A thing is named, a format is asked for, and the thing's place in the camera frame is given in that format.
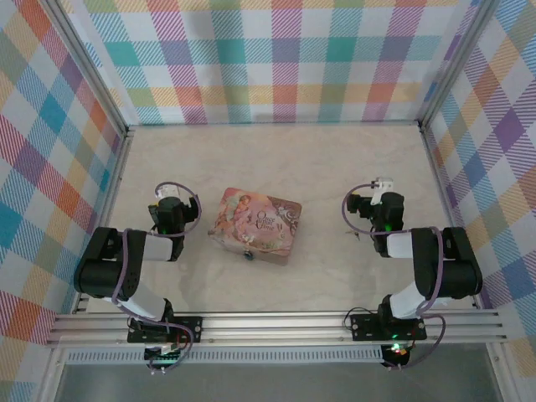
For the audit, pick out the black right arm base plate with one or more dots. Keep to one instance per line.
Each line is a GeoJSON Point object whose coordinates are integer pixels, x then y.
{"type": "Point", "coordinates": [364, 326]}

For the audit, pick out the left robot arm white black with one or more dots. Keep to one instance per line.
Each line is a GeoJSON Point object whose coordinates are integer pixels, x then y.
{"type": "Point", "coordinates": [100, 276]}

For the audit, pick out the aluminium frame post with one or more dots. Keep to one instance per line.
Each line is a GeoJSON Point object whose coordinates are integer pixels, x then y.
{"type": "Point", "coordinates": [90, 79]}
{"type": "Point", "coordinates": [454, 63]}

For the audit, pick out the circuit board with lit LEDs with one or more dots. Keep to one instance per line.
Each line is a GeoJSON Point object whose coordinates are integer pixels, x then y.
{"type": "Point", "coordinates": [397, 352]}

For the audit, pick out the aluminium front frame rail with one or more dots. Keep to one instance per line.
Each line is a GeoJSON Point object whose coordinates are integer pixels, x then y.
{"type": "Point", "coordinates": [272, 326]}

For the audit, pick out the plaid backdrop cloth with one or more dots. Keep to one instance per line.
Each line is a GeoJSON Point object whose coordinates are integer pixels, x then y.
{"type": "Point", "coordinates": [268, 63]}
{"type": "Point", "coordinates": [502, 146]}
{"type": "Point", "coordinates": [42, 146]}

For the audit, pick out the pink decorated tin box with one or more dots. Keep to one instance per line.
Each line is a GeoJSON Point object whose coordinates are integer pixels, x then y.
{"type": "Point", "coordinates": [255, 226]}

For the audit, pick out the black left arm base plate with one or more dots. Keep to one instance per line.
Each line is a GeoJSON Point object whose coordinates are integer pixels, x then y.
{"type": "Point", "coordinates": [192, 328]}

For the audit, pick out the aluminium side floor rail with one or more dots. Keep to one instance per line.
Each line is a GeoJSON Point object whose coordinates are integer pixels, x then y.
{"type": "Point", "coordinates": [120, 167]}
{"type": "Point", "coordinates": [435, 167]}

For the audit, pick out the aluminium lower frame leg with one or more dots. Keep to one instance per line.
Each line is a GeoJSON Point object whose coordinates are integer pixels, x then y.
{"type": "Point", "coordinates": [502, 377]}
{"type": "Point", "coordinates": [50, 377]}

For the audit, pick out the grey metal panel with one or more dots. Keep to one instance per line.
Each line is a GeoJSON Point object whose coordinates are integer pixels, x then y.
{"type": "Point", "coordinates": [272, 383]}

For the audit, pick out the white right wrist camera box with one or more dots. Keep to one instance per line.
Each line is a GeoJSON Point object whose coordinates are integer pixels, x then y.
{"type": "Point", "coordinates": [383, 183]}

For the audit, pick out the green circuit board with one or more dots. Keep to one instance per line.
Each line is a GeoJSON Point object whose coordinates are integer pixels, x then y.
{"type": "Point", "coordinates": [163, 354]}

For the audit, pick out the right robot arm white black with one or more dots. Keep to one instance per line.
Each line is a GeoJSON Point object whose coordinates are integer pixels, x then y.
{"type": "Point", "coordinates": [456, 272]}

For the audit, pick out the small blue padlock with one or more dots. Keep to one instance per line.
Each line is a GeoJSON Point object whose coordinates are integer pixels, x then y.
{"type": "Point", "coordinates": [248, 255]}

